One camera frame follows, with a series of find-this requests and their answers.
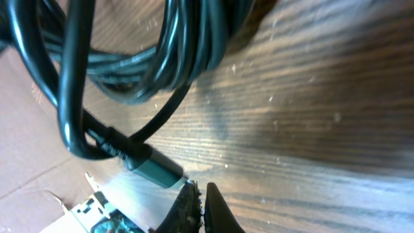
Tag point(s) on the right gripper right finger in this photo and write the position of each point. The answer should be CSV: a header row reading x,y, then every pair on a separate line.
x,y
218,217

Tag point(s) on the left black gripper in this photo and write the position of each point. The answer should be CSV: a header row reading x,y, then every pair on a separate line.
x,y
93,215

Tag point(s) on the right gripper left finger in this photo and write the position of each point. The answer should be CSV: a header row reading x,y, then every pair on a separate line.
x,y
185,214

